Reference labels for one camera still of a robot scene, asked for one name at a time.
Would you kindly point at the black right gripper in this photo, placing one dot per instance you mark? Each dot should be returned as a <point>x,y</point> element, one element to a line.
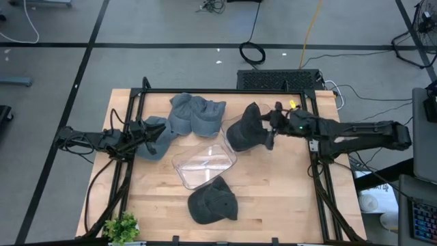
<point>290,123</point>

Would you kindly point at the black equipment at edge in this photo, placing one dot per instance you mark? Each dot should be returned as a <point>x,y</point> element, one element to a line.
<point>4,116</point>

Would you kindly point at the yellow tag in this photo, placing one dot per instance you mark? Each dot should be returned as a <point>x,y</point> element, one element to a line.
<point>292,104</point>

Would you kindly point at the small green potted plant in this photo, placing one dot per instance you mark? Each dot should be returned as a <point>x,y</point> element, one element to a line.
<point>121,229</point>

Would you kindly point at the black device on desk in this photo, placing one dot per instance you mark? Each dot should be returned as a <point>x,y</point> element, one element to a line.
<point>431,104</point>

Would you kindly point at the black floor fan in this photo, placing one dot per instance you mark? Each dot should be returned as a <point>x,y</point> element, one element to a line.
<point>421,30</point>

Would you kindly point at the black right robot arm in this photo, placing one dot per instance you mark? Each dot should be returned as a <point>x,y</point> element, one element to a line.
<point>368,133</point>

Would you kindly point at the grey table foot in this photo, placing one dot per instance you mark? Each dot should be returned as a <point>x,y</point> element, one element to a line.
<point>15,81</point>

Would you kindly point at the backlit rainbow keyboard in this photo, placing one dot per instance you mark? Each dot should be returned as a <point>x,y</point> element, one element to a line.
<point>425,222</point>

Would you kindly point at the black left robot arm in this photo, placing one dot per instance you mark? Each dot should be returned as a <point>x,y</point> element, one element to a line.
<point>99,140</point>

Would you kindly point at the grey side desk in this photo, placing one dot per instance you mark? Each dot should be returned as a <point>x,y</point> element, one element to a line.
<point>425,143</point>

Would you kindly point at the black computer case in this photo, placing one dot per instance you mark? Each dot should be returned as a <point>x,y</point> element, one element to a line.
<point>278,79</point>

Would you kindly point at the clear plastic bin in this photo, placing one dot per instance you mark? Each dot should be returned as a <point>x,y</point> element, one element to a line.
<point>230,122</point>
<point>205,164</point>

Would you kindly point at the dark grey cap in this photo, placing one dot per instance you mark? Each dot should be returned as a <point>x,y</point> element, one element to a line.
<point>247,131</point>
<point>213,203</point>

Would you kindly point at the blue-grey cap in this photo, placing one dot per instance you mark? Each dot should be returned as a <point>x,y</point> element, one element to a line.
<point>162,145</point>
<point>208,118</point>
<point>181,112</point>

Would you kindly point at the black metal table frame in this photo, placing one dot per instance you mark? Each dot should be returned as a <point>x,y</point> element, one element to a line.
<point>222,91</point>

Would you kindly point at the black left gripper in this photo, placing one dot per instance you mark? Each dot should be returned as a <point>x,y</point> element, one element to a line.
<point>138,131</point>

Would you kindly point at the white bag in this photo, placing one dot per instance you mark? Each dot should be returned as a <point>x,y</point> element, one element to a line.
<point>375,196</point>

